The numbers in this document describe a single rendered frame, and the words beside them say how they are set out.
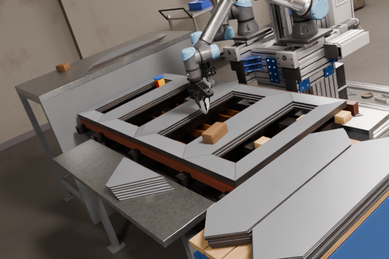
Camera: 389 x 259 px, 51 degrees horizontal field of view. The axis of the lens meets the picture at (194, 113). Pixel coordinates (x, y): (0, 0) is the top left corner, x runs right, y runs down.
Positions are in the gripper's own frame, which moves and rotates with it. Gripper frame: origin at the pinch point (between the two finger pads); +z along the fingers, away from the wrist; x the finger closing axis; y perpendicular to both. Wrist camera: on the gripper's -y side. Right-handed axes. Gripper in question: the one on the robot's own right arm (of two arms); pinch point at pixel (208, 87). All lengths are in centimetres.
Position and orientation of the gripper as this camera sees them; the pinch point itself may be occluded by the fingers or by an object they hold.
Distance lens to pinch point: 251.7
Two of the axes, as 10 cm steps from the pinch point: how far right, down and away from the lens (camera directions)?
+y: 6.1, 1.7, -7.8
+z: 2.5, 8.9, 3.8
